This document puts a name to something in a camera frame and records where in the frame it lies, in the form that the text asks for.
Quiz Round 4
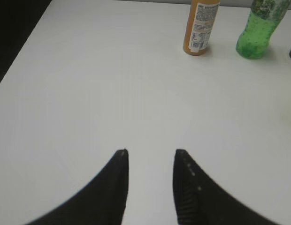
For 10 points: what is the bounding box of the green plastic soda bottle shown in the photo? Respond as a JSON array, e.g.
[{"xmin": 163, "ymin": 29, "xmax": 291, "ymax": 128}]
[{"xmin": 236, "ymin": 0, "xmax": 291, "ymax": 59}]

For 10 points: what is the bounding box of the orange juice bottle white cap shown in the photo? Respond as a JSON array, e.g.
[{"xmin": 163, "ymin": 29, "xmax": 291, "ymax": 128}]
[{"xmin": 183, "ymin": 0, "xmax": 220, "ymax": 56}]

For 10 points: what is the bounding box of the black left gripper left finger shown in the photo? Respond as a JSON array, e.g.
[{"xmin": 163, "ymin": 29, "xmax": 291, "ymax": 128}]
[{"xmin": 30, "ymin": 149, "xmax": 129, "ymax": 225}]

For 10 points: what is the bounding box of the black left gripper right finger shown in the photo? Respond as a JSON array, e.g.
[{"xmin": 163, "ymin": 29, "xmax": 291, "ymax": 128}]
[{"xmin": 173, "ymin": 149, "xmax": 274, "ymax": 225}]

